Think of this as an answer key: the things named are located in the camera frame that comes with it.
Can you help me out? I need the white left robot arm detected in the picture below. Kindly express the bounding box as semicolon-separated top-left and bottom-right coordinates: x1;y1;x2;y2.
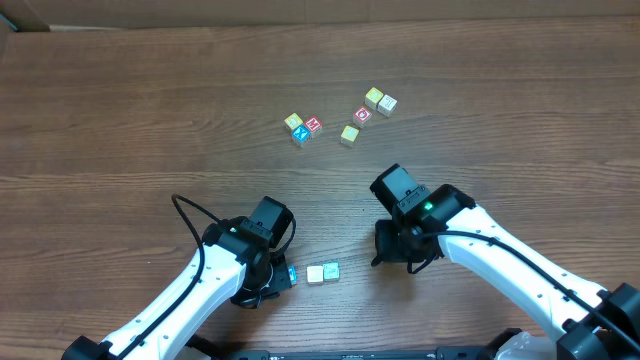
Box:
62;245;292;360

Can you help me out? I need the plain cream wooden block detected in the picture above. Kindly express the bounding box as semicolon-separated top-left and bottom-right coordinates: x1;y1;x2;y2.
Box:
306;266;324;285

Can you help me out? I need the yellow green picture block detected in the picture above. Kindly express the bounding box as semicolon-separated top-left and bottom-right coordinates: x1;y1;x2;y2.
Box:
323;262;340;282

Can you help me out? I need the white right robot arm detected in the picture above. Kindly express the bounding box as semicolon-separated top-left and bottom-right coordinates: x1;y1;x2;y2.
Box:
370;182;639;359

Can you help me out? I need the yellow top block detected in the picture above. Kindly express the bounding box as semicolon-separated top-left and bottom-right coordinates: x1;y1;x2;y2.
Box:
364;87;384;110

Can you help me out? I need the red picture block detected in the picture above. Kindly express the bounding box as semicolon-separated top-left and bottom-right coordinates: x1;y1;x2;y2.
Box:
353;106;372;128

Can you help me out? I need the yellow smiley block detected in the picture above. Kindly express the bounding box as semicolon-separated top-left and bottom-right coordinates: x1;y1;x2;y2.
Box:
340;125;360;147

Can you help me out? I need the blue X letter block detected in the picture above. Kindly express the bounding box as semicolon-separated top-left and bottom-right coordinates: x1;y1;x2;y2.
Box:
291;125;311;147

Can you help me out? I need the yellow G letter block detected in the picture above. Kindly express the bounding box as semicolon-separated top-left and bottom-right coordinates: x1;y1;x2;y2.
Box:
284;113;304;132

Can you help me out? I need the red M letter block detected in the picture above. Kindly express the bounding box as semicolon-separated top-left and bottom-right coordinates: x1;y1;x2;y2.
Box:
304;116;323;138

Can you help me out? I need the white letter block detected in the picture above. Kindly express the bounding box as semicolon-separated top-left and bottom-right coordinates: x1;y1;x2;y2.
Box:
377;94;397;118

